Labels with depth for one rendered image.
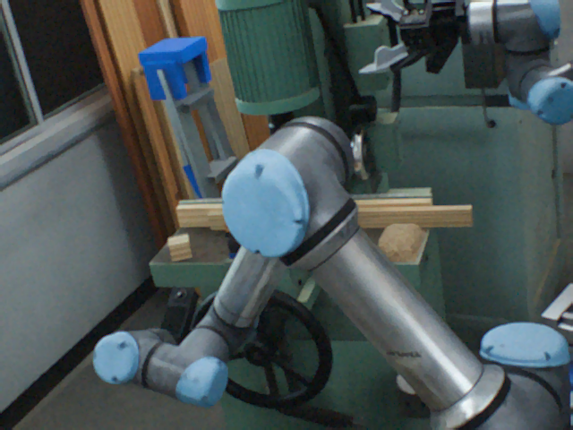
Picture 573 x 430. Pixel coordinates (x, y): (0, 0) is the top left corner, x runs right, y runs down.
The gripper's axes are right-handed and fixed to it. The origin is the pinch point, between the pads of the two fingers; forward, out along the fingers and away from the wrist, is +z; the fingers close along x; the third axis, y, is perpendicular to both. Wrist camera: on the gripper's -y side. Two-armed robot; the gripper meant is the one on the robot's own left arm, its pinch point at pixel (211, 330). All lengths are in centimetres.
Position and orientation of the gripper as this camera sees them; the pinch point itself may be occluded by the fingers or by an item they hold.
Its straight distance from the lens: 162.0
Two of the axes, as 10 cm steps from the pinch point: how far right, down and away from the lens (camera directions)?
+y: 0.2, 10.0, -0.7
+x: 9.4, -0.4, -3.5
